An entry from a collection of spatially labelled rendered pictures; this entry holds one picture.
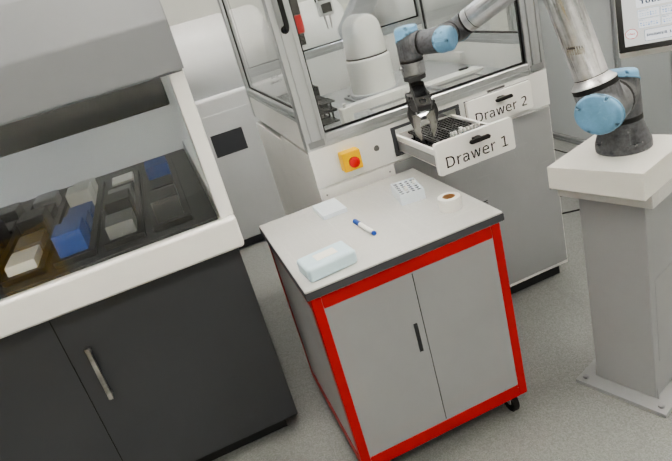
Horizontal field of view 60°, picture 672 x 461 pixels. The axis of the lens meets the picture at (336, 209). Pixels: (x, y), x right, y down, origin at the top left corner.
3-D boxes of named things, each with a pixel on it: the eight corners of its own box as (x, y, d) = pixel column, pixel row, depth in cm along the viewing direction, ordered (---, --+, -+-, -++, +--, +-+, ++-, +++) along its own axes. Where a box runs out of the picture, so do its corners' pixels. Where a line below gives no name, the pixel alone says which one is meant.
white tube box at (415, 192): (426, 198, 190) (424, 188, 189) (401, 206, 190) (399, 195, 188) (415, 187, 202) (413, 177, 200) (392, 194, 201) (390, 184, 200)
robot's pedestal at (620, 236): (706, 364, 196) (703, 155, 168) (666, 418, 181) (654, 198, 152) (618, 336, 219) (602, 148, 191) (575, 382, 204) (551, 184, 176)
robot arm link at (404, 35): (410, 26, 174) (387, 30, 179) (417, 63, 178) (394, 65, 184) (423, 20, 179) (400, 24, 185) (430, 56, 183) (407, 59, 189)
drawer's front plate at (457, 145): (516, 148, 195) (511, 116, 191) (440, 177, 188) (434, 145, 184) (513, 147, 196) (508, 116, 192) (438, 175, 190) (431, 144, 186)
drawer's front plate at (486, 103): (533, 107, 231) (530, 80, 227) (471, 130, 224) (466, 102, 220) (531, 106, 232) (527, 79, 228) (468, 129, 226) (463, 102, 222)
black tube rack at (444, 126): (484, 143, 202) (481, 125, 199) (440, 159, 198) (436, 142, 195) (451, 132, 222) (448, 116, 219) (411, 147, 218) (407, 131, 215)
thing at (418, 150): (508, 144, 196) (505, 127, 193) (441, 169, 190) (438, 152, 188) (448, 126, 232) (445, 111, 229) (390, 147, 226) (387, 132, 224)
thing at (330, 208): (347, 211, 197) (346, 207, 197) (324, 220, 195) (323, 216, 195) (335, 201, 209) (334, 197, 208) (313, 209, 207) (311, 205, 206)
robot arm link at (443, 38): (461, 18, 175) (430, 24, 182) (444, 27, 168) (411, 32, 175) (466, 45, 178) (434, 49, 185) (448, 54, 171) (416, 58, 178)
